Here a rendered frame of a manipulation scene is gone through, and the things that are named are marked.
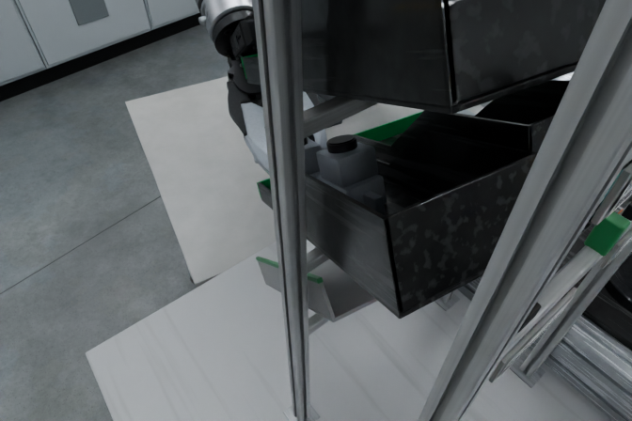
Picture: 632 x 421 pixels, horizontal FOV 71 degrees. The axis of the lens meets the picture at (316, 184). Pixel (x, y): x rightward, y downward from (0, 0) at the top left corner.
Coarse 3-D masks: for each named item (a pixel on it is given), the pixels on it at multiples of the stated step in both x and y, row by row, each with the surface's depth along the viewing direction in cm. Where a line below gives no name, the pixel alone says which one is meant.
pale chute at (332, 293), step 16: (272, 272) 60; (320, 272) 62; (336, 272) 58; (320, 288) 42; (336, 288) 51; (352, 288) 49; (320, 304) 44; (336, 304) 45; (352, 304) 43; (368, 304) 43; (336, 320) 42
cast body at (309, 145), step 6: (306, 138) 48; (306, 144) 48; (312, 144) 48; (318, 144) 47; (306, 150) 47; (312, 150) 47; (318, 150) 47; (306, 156) 47; (312, 156) 47; (306, 162) 47; (312, 162) 47; (306, 168) 47; (312, 168) 48; (318, 168) 48; (312, 174) 48; (318, 174) 48
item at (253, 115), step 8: (248, 104) 50; (256, 104) 50; (248, 112) 50; (256, 112) 50; (248, 120) 49; (256, 120) 49; (248, 128) 49; (256, 128) 49; (264, 128) 49; (248, 136) 49; (256, 136) 49; (264, 136) 49; (248, 144) 49; (256, 144) 48; (264, 144) 48; (256, 152) 48; (264, 152) 48; (256, 160) 52; (264, 160) 48; (264, 168) 48
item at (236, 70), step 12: (240, 12) 54; (252, 12) 55; (216, 24) 54; (228, 24) 53; (216, 36) 54; (228, 36) 55; (216, 48) 56; (228, 48) 57; (228, 60) 60; (240, 60) 52; (228, 72) 51; (240, 72) 51; (240, 84) 50; (252, 84) 51; (252, 96) 52
